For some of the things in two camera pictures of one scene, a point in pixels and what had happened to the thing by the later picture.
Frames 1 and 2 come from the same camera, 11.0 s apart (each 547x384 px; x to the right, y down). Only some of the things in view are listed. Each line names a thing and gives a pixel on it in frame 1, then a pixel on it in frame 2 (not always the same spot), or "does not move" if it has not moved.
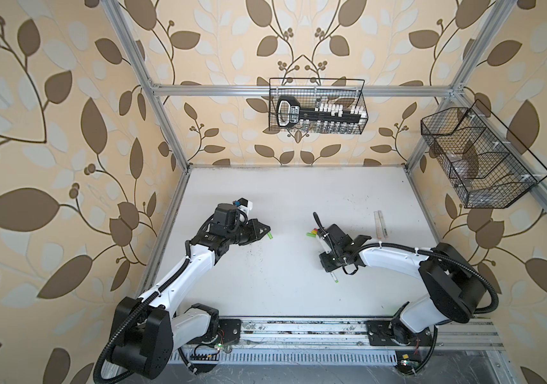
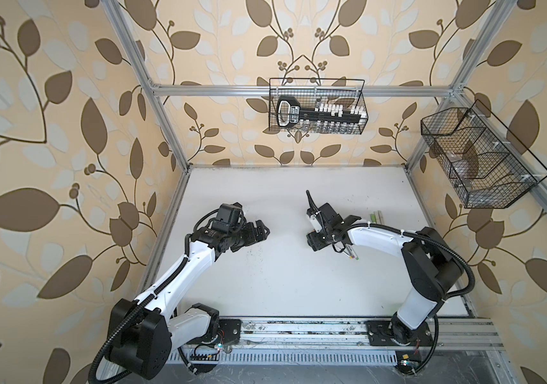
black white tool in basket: x=322 y=116 does not move
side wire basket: x=489 y=166 does not move
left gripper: x=255 y=234 does not move
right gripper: x=325 y=265 -> x=313 y=240
